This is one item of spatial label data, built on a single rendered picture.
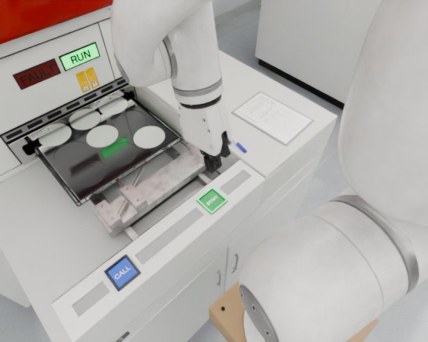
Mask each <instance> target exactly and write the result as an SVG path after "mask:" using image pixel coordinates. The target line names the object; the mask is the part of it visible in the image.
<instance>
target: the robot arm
mask: <svg viewBox="0 0 428 342"><path fill-rule="evenodd" d="M111 40H112V45H113V53H114V58H115V61H116V65H117V66H118V69H119V71H120V73H121V74H120V75H121V76H122V77H123V78H124V80H125V81H126V82H127V83H129V84H130V85H132V86H134V87H138V88H142V87H147V86H152V85H154V84H156V83H159V82H161V81H164V80H167V79H170V78H171V83H172V86H173V91H174V94H175V98H176V99H177V107H178V113H179V121H180V124H181V130H182V133H183V137H184V139H186V140H187V141H188V142H189V143H191V144H193V145H194V146H195V147H198V148H199V149H200V152H201V154H202V155H204V157H203V158H204V164H205V168H206V170H207V171H209V172H210V173H213V172H214V171H216V170H217V169H218V168H220V167H221V157H225V158H227V156H229V155H230V150H229V147H228V145H231V144H232V133H231V128H230V121H229V118H228V113H227V110H226V106H225V103H224V100H223V98H222V97H221V93H222V92H223V90H224V87H223V81H222V76H221V66H220V61H219V51H218V45H217V35H216V30H215V21H214V15H213V5H212V0H113V4H112V8H111ZM220 156H221V157H220ZM338 161H339V165H340V169H341V171H342V173H343V175H344V178H345V180H346V181H347V183H348V184H349V186H348V187H347V188H346V189H345V190H344V191H343V192H341V193H340V194H339V195H337V196H336V197H334V198H332V199H331V200H329V201H328V202H325V203H324V204H322V205H321V206H319V207H317V208H315V209H314V210H312V211H310V212H309V213H307V214H305V215H304V216H302V217H300V218H298V219H297V220H295V221H294V222H292V223H290V224H288V225H286V226H285V227H283V228H282V229H279V230H278V231H277V232H275V233H273V234H272V235H271V236H269V237H267V238H266V239H265V240H264V241H263V242H261V243H260V244H259V245H257V246H256V247H255V248H254V249H253V250H252V251H251V253H250V254H249V255H248V257H247V258H246V259H245V262H244V263H243V266H242V268H241V271H240V275H239V281H238V284H239V292H240V297H241V300H242V304H243V307H244V308H245V314H244V332H245V338H246V340H247V342H347V341H348V340H349V339H350V338H352V337H353V336H354V335H356V334H357V333H358V332H359V331H360V330H362V329H363V328H365V327H366V326H367V325H368V324H369V323H371V322H372V321H374V320H375V319H376V318H377V317H378V316H380V315H381V314H382V313H384V312H385V311H386V310H388V308H390V307H391V306H392V305H394V304H395V303H396V302H398V301H399V300H400V299H401V298H402V297H404V296H406V295H407V294H408V293H409V292H410V291H411V290H413V289H414V288H416V287H417V286H418V285H419V284H420V283H422V282H423V281H424V280H426V279H427V278H428V0H382V1H381V3H380V5H379V7H378V9H377V10H376V13H375V15H374V17H373V20H372V22H371V25H370V27H369V29H368V32H367V35H366V36H365V40H364V42H363V46H362V49H361V52H360V55H359V58H358V61H357V65H356V67H355V71H354V73H353V78H352V80H351V84H350V87H349V91H348V94H347V97H346V101H345V104H344V109H343V112H342V117H341V121H340V129H339V135H338Z"/></svg>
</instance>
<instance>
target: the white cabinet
mask: <svg viewBox="0 0 428 342"><path fill-rule="evenodd" d="M323 151H324V149H323V150H322V151H320V152H319V153H318V154H317V155H316V156H314V157H313V158H312V159H311V160H310V161H309V162H308V163H307V164H306V165H305V166H304V167H303V168H301V169H300V170H299V171H298V172H297V173H296V174H294V175H293V176H292V177H291V178H290V179H289V180H288V181H287V182H286V183H285V184H284V185H283V186H281V187H280V188H279V189H278V190H277V191H276V192H274V193H273V194H272V195H271V196H270V197H269V198H268V199H267V200H266V201H265V202H264V203H263V204H261V205H260V207H259V208H258V209H257V210H256V211H255V212H254V213H253V214H252V215H251V216H250V217H249V218H247V219H246V220H245V221H244V222H243V223H242V224H240V225H239V226H238V227H237V228H236V229H235V230H234V231H233V232H232V233H231V234H230V235H229V236H227V237H226V238H225V239H224V240H223V241H222V242H220V243H219V244H218V245H217V246H216V247H215V248H214V249H212V251H210V253H208V254H207V255H206V256H205V257H204V258H203V259H202V260H201V261H199V262H198V263H197V264H196V265H195V266H194V267H193V268H191V269H190V270H189V271H188V272H187V273H186V274H185V275H184V276H183V277H182V278H181V279H179V280H178V281H177V282H176V283H175V284H174V285H172V286H171V287H170V288H169V289H168V290H167V291H166V292H165V293H164V294H163V295H162V296H161V297H159V298H158V299H157V300H156V301H155V302H154V303H152V304H151V305H150V306H149V307H148V308H147V309H146V310H145V311H144V312H143V313H142V314H141V315H140V316H138V317H137V318H136V319H135V320H134V321H133V322H131V323H130V324H129V325H128V326H127V327H126V328H125V329H124V330H123V331H122V332H121V333H120V334H118V335H117V336H116V337H115V338H114V339H113V340H111V341H110V342H187V341H188V340H189V339H190V338H191V337H192V336H193V335H194V334H195V333H196V332H197V331H198V330H199V329H200V328H201V327H202V325H203V324H204V323H205V322H206V321H207V320H208V319H209V307H210V306H211V305H212V304H214V302H216V300H218V298H220V297H221V296H222V295H223V294H224V293H225V292H226V291H227V290H229V289H230V288H231V287H232V286H233V285H234V284H235V283H237V282H238V281H239V275H240V271H241V268H242V266H243V263H244V262H245V259H246V258H247V257H248V255H249V254H250V253H251V251H252V250H253V249H254V248H255V247H256V246H257V245H259V244H260V243H261V242H263V241H264V240H265V239H266V238H268V237H269V236H271V235H272V234H273V233H275V232H277V231H278V230H279V229H282V228H283V227H285V226H286V225H288V224H290V223H292V222H294V219H295V217H296V214H297V213H298V210H299V208H300V205H301V203H302V200H303V199H304V196H305V194H306V191H307V189H308V186H309V184H310V182H311V180H312V177H313V175H314V173H315V170H316V168H317V166H318V163H319V160H320V159H321V156H322V154H323Z"/></svg>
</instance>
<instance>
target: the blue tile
mask: <svg viewBox="0 0 428 342"><path fill-rule="evenodd" d="M107 273H108V274H109V275H110V276H111V278H112V279H113V281H114V282H115V283H116V284H117V286H118V288H119V287H121V286H122V285H123V284H125V283H126V282H127V281H129V279H131V278H132V277H133V276H134V275H135V274H137V273H138V272H137V271H136V270H135V268H134V267H133V266H132V265H131V264H130V262H129V261H128V260H127V258H125V259H123V260H122V261H120V262H119V263H118V264H117V265H116V266H114V267H113V268H112V269H110V270H109V271H108V272H107Z"/></svg>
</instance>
